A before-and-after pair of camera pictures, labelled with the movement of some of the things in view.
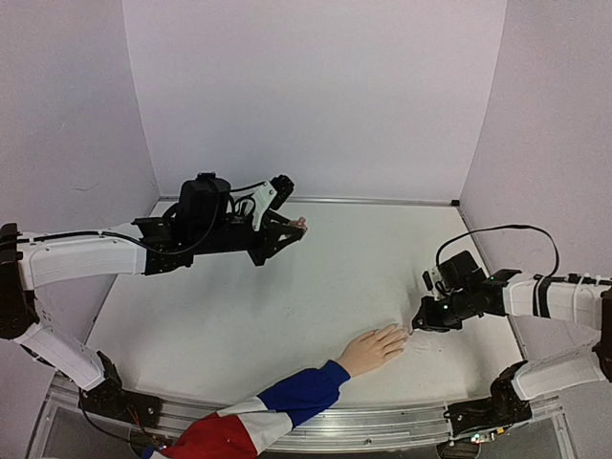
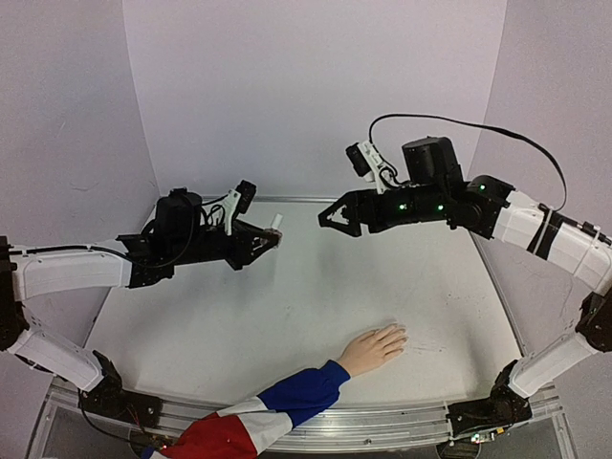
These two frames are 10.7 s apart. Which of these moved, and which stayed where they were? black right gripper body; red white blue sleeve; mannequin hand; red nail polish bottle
Moved: red nail polish bottle; black right gripper body
Stayed: mannequin hand; red white blue sleeve
